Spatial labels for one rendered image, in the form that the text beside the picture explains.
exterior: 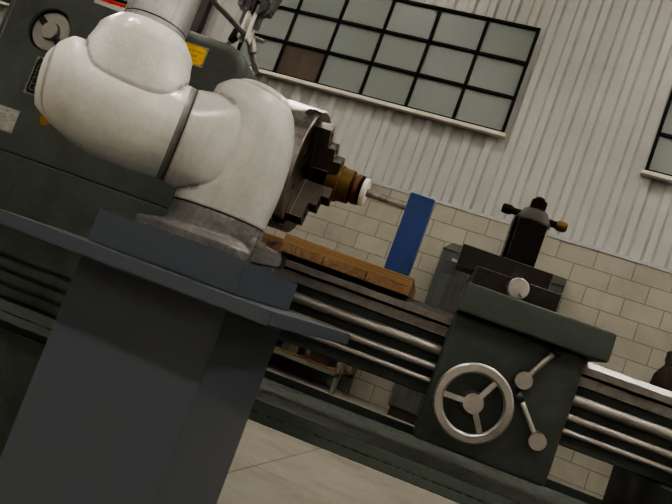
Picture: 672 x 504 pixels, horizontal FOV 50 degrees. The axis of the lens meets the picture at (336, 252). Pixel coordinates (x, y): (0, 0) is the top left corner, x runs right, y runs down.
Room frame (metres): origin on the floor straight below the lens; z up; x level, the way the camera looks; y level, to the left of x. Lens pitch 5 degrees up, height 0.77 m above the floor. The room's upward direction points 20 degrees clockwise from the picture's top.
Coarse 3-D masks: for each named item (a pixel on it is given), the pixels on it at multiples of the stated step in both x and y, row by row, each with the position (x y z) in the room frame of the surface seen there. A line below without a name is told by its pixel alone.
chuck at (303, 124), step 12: (300, 108) 1.70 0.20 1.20; (312, 108) 1.72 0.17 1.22; (300, 120) 1.66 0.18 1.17; (312, 120) 1.67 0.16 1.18; (324, 120) 1.76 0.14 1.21; (300, 132) 1.65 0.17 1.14; (312, 132) 1.69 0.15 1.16; (300, 144) 1.64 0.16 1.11; (300, 156) 1.66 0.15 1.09; (300, 168) 1.70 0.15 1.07; (288, 180) 1.65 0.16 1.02; (300, 180) 1.75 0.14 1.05; (288, 192) 1.68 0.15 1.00; (288, 204) 1.72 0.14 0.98; (276, 228) 1.78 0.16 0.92; (288, 228) 1.81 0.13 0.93
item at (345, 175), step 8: (344, 168) 1.75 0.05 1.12; (328, 176) 1.75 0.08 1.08; (336, 176) 1.75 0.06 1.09; (344, 176) 1.73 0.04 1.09; (352, 176) 1.73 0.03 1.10; (360, 176) 1.74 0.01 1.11; (328, 184) 1.75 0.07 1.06; (336, 184) 1.73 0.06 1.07; (344, 184) 1.73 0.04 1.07; (352, 184) 1.74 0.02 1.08; (360, 184) 1.73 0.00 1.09; (336, 192) 1.74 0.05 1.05; (344, 192) 1.74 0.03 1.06; (352, 192) 1.74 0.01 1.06; (336, 200) 1.77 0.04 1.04; (344, 200) 1.75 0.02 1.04; (352, 200) 1.75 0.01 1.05
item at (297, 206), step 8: (304, 184) 1.75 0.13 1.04; (312, 184) 1.75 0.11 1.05; (320, 184) 1.75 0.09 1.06; (296, 192) 1.74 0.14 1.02; (304, 192) 1.74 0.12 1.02; (312, 192) 1.74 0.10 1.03; (320, 192) 1.74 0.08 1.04; (328, 192) 1.74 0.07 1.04; (296, 200) 1.73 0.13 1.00; (304, 200) 1.73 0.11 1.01; (312, 200) 1.73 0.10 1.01; (320, 200) 1.75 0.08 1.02; (328, 200) 1.75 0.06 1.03; (288, 208) 1.73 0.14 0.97; (296, 208) 1.73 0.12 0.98; (304, 208) 1.73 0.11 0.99; (312, 208) 1.75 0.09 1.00; (272, 216) 1.73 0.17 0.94; (288, 216) 1.73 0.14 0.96; (296, 216) 1.72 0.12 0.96; (304, 216) 1.75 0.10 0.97
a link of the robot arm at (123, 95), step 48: (144, 0) 1.07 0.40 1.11; (192, 0) 1.10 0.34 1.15; (96, 48) 1.03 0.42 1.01; (144, 48) 1.04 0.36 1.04; (48, 96) 1.03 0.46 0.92; (96, 96) 1.02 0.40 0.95; (144, 96) 1.04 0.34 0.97; (192, 96) 1.08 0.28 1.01; (96, 144) 1.07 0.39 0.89; (144, 144) 1.06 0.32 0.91
